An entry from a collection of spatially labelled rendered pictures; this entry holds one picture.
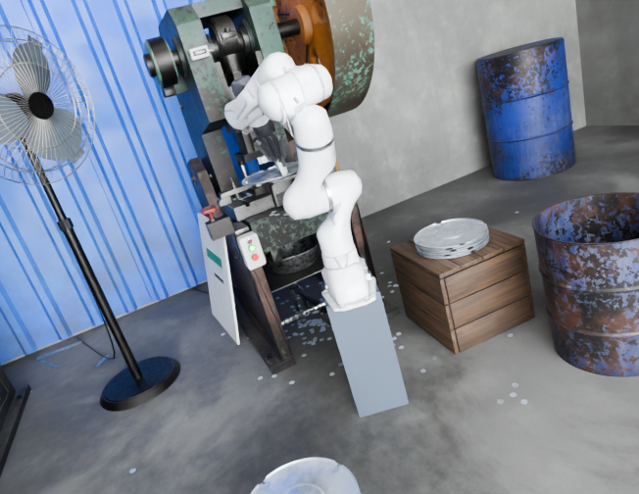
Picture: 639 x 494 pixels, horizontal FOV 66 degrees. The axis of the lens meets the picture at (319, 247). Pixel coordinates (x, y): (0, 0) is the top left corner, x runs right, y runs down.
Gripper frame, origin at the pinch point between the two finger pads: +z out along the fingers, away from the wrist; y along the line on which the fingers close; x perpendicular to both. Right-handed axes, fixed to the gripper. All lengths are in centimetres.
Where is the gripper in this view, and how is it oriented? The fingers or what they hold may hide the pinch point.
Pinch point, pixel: (282, 167)
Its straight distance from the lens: 201.9
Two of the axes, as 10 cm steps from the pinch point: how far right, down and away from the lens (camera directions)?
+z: 3.5, 7.2, 5.9
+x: 2.2, -6.8, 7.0
